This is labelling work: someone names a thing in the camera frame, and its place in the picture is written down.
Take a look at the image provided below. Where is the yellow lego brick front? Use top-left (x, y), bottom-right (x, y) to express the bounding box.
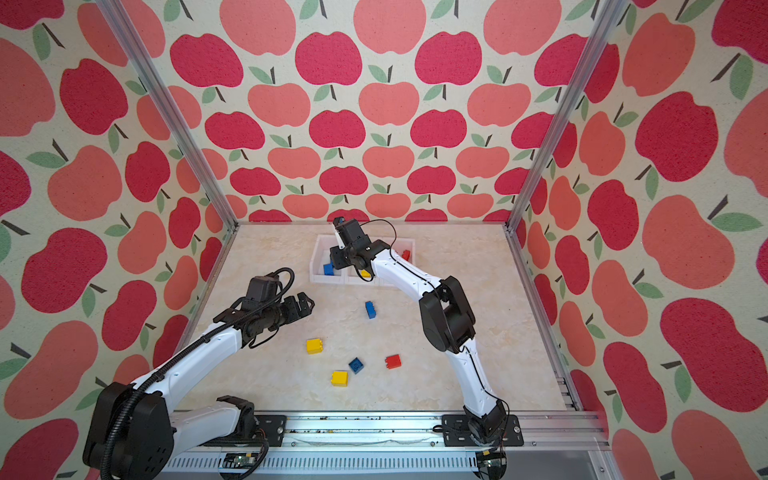
top-left (331, 371), bottom-right (349, 387)

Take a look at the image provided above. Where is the dark blue lego brick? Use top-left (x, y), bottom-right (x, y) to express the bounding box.
top-left (349, 358), bottom-right (364, 374)

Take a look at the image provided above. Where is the red small lego brick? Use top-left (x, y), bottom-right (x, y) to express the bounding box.
top-left (385, 354), bottom-right (402, 370)

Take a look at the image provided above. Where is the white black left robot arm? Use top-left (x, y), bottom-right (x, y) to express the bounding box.
top-left (83, 293), bottom-right (315, 479)

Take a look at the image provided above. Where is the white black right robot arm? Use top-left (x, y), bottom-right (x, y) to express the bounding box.
top-left (330, 235), bottom-right (508, 446)

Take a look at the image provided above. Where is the white middle plastic bin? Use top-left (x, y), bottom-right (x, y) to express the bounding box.
top-left (353, 238), bottom-right (388, 283)

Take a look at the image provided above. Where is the white left plastic bin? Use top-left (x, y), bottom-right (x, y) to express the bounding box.
top-left (309, 235), bottom-right (347, 285)

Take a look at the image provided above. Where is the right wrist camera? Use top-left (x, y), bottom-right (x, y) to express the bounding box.
top-left (333, 216), bottom-right (369, 249)

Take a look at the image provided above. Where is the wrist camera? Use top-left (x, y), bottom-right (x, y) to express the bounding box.
top-left (333, 216), bottom-right (369, 249)
top-left (242, 274), bottom-right (282, 312)

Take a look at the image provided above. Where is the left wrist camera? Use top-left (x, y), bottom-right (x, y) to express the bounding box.
top-left (242, 274), bottom-right (282, 312)

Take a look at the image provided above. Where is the right aluminium corner post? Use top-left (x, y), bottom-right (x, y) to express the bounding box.
top-left (504, 0), bottom-right (629, 238)

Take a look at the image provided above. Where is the aluminium corner post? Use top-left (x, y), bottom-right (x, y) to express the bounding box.
top-left (504, 0), bottom-right (629, 238)
top-left (96, 1), bottom-right (239, 233)

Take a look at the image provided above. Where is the left aluminium corner post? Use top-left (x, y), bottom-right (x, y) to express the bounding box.
top-left (96, 1), bottom-right (239, 233)

